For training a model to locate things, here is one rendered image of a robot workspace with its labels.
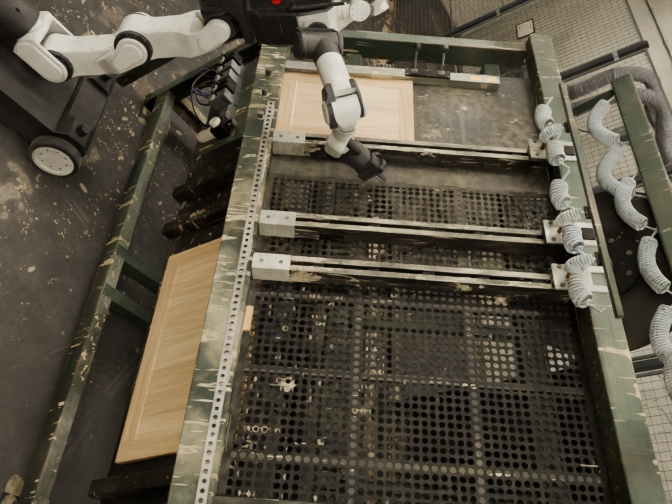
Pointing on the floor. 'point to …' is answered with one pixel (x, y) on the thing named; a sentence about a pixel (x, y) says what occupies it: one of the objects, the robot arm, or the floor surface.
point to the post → (141, 71)
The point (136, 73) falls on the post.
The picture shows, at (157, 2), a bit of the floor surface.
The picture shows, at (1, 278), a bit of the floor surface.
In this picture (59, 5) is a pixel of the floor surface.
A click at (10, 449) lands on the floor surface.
